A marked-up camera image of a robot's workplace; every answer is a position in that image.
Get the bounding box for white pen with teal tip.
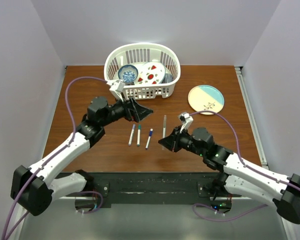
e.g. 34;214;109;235
136;124;142;147

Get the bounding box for watermelon pattern plate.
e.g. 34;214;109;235
134;61;166;85

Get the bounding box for cream and blue plate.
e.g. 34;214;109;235
187;85;225;113

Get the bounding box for white plastic dish basket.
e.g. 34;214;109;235
103;42;181;99

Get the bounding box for white pen with blue end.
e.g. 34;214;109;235
128;123;136;146

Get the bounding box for grey green pen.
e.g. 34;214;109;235
162;115;167;138

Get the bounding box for grey cup in basket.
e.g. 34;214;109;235
162;73;174;84

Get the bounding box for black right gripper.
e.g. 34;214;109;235
158;125;205;157

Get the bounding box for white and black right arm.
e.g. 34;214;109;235
158;126;300;225

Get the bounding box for blue patterned bowl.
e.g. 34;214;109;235
117;64;139;84

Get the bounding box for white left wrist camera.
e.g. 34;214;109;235
106;79;125;102

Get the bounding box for aluminium frame rail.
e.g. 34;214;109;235
234;66;269;170

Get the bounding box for white pen with dark-blue tip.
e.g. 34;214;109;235
145;128;154;150

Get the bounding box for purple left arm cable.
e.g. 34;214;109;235
1;76;111;240

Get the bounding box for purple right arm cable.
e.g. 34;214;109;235
188;110;300;222

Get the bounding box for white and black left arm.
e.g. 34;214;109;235
10;96;154;216

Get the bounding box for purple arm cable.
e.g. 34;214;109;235
188;110;300;222
1;76;111;240

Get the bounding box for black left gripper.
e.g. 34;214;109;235
100;93;153;127

